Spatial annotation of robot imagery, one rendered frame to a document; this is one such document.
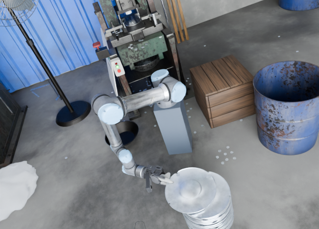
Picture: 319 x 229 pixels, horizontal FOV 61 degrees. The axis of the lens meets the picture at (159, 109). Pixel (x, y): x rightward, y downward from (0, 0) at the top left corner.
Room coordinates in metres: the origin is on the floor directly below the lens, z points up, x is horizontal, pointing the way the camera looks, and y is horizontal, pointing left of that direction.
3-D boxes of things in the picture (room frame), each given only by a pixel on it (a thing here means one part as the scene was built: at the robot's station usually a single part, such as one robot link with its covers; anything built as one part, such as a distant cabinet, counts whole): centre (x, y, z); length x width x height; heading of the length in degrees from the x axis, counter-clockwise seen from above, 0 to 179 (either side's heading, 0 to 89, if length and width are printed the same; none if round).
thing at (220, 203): (0.84, -0.08, 0.23); 0.29 x 0.29 x 0.01
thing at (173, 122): (1.45, -0.07, 0.23); 0.18 x 0.18 x 0.45; 73
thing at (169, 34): (2.43, -0.27, 0.45); 0.92 x 0.12 x 0.90; 4
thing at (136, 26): (2.10, -0.02, 0.72); 0.25 x 0.14 x 0.14; 4
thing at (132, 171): (1.16, 0.29, 0.24); 0.11 x 0.08 x 0.09; 51
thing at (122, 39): (2.27, -0.01, 0.68); 0.45 x 0.30 x 0.06; 94
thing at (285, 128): (1.22, -0.80, 0.24); 0.42 x 0.42 x 0.48
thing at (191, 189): (0.88, -0.02, 0.24); 0.29 x 0.29 x 0.01
